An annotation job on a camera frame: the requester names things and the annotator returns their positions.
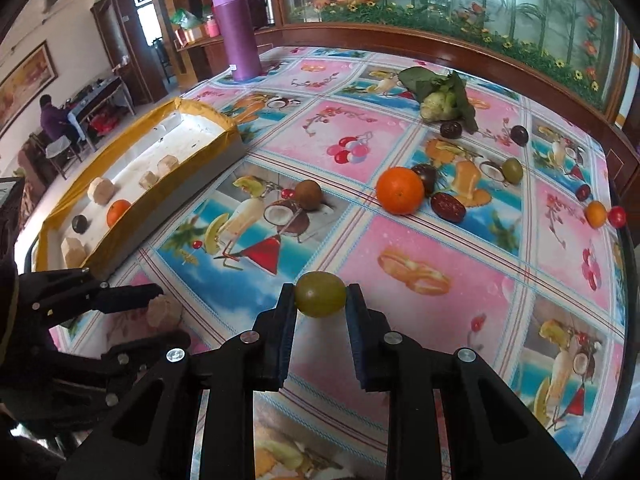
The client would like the large orange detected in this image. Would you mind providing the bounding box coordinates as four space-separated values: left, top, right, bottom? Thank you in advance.
106 199 132 228

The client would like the metal chair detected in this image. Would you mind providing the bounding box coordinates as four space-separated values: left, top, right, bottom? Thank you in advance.
30 132 83 181

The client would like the printed fruit tablecloth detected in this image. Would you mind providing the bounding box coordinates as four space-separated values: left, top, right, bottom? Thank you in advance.
47 45 631 480

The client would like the green bag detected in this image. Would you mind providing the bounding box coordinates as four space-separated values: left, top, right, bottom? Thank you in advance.
170 8 201 31

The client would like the green grape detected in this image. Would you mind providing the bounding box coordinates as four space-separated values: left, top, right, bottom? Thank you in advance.
294 271 347 319
501 157 524 185

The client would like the wooden sideboard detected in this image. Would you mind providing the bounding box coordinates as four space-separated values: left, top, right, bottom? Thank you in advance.
172 27 281 91

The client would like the framed wall painting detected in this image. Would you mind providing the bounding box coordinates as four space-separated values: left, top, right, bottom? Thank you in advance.
0 40 53 133

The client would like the green leafy vegetable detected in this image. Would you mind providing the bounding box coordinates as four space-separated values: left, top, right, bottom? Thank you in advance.
397 66 481 135

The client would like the dark desk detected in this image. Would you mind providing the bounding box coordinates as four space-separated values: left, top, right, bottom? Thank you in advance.
67 76 137 151

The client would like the brown round fruit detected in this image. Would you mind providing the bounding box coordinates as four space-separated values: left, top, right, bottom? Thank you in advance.
294 180 323 211

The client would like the purple thermos bottle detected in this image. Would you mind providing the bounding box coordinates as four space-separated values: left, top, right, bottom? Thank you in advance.
210 0 263 82

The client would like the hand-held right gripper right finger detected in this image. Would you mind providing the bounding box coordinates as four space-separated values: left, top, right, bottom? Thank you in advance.
345 282 583 480

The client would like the large sugarcane piece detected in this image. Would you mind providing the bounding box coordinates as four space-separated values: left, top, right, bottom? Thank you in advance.
62 236 88 268
86 176 115 206

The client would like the red bag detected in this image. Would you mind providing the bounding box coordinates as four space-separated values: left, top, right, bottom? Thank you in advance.
89 112 118 136

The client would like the white tray with yellow tape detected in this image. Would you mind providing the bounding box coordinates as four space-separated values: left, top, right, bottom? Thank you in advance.
32 97 247 281

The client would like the medium orange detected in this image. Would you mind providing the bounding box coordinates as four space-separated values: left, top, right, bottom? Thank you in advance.
376 166 425 216

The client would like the glass panel with artificial flowers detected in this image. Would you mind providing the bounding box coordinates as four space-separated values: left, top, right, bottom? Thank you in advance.
272 0 640 126

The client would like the small yellowish orange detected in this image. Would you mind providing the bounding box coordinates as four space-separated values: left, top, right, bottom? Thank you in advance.
585 201 608 228

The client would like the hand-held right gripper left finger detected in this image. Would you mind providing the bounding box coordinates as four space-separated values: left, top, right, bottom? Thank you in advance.
57 282 296 480

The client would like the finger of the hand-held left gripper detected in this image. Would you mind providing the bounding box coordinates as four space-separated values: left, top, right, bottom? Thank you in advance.
19 266 164 329
49 331 192 412

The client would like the red date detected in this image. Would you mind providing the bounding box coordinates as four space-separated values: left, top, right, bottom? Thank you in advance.
431 192 467 223

